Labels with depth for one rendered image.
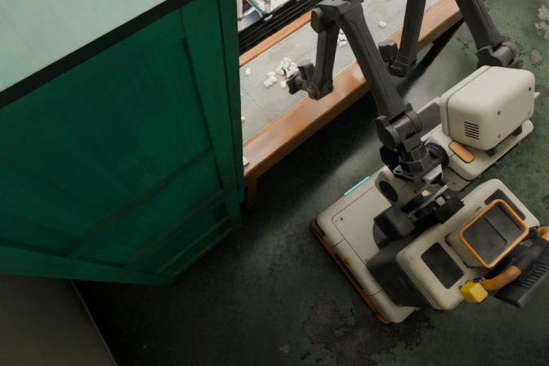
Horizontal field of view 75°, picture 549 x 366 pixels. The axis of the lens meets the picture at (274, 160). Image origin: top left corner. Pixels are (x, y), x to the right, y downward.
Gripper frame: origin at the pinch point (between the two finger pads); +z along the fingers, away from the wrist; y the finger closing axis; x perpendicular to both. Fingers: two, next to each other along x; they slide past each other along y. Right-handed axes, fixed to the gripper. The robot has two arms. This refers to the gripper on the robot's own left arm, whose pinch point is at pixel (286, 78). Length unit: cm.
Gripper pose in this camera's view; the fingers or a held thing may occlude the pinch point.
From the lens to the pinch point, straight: 156.5
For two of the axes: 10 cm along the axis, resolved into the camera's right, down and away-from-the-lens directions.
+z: -5.4, -3.2, 7.7
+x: 3.7, 7.4, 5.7
